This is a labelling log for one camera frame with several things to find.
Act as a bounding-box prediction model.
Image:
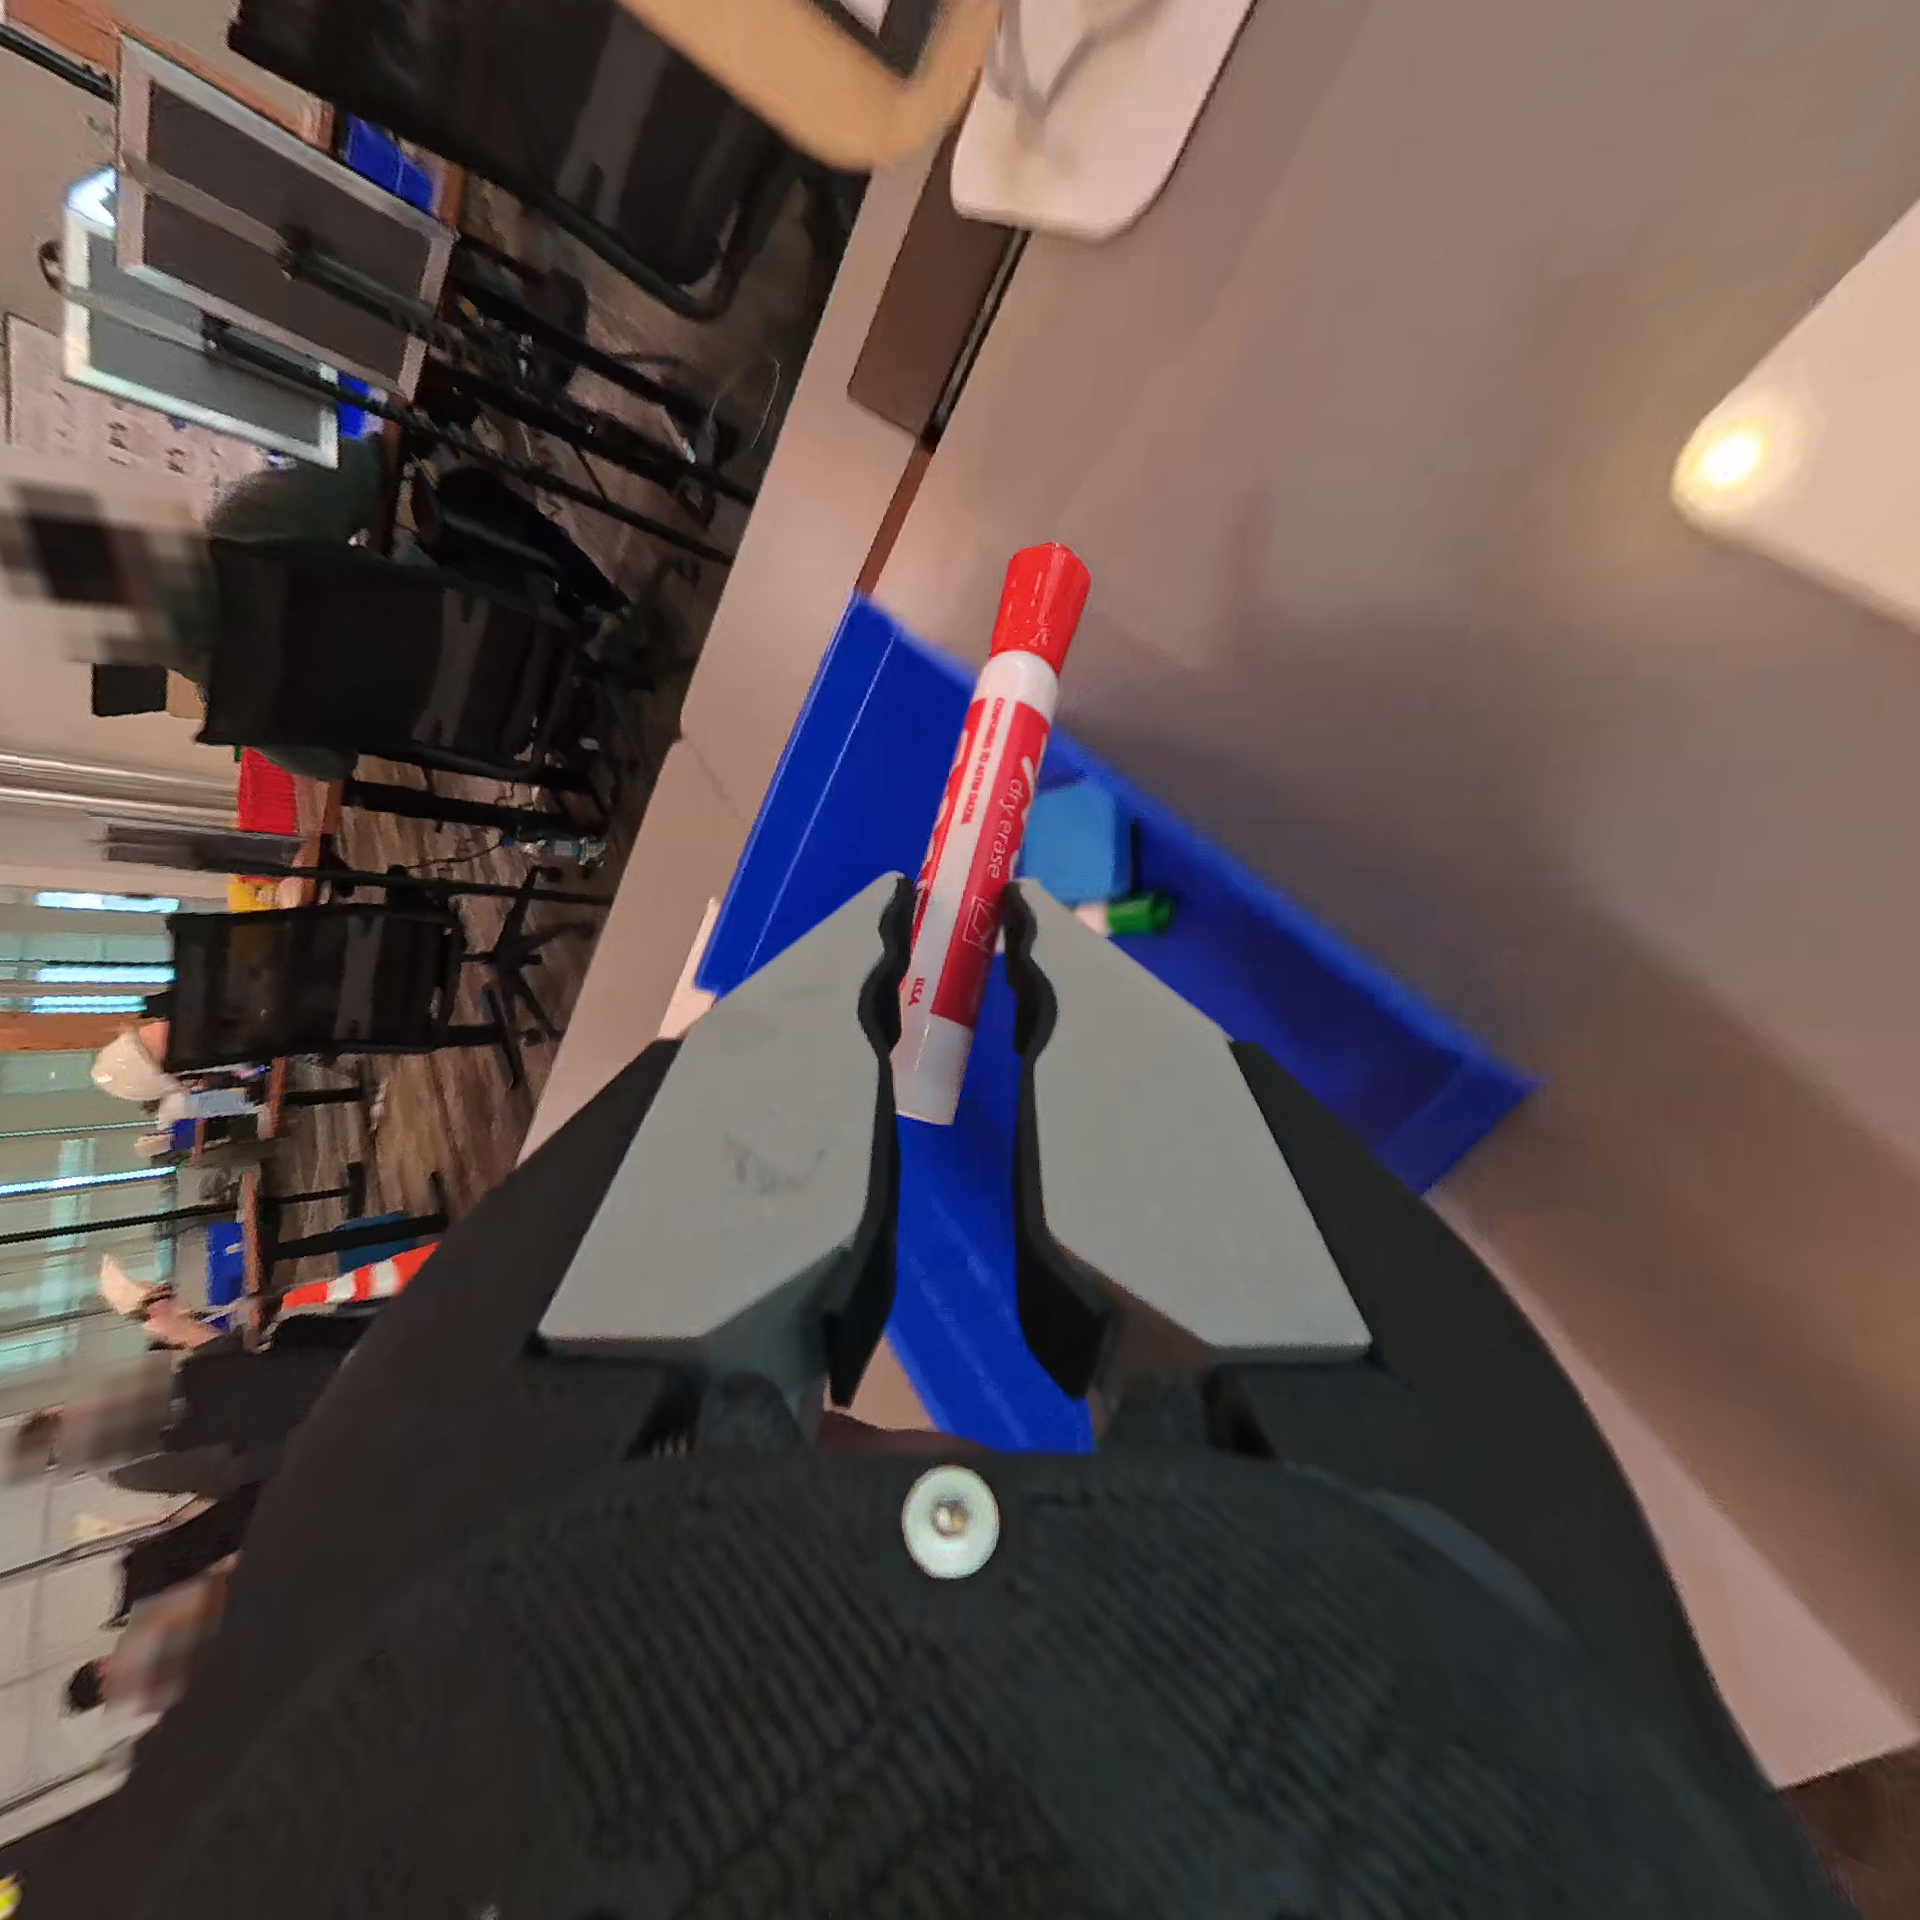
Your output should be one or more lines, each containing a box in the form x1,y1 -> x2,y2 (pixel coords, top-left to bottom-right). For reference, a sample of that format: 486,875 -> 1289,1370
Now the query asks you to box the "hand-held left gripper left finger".
533,874 -> 918,1410

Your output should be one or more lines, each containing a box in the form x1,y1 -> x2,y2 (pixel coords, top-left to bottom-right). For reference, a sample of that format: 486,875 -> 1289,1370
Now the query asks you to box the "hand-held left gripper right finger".
1000,877 -> 1376,1400

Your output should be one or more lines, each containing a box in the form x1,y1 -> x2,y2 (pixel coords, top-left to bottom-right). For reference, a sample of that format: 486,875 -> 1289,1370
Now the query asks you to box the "white tray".
950,0 -> 1259,243

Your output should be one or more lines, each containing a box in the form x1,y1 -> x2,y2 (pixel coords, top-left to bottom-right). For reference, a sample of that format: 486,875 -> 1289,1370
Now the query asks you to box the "black tripod stand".
210,245 -> 760,569

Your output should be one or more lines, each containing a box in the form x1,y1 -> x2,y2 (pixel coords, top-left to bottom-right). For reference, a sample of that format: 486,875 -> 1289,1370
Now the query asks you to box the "framed grey panel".
59,168 -> 343,468

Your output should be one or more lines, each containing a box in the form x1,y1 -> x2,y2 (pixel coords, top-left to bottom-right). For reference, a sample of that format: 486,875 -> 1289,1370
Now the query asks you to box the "framed black panel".
115,36 -> 457,402

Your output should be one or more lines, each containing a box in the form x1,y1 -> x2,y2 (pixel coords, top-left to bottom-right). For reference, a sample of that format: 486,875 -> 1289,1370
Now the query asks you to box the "brown flat box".
846,176 -> 1027,452

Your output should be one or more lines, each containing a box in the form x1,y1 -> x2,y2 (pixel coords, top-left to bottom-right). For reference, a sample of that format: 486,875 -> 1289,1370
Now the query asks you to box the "blue eraser block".
1025,779 -> 1122,905

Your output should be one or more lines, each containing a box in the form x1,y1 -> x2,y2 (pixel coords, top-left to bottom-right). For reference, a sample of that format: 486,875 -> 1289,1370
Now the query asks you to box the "red dry erase marker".
893,539 -> 1093,1125

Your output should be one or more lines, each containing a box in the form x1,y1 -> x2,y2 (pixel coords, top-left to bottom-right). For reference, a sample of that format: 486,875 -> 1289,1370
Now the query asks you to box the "orange white traffic cone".
278,1241 -> 443,1314

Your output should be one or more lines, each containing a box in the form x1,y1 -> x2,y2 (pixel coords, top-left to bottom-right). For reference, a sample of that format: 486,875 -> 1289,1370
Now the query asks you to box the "blue plastic bin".
694,589 -> 1541,1456

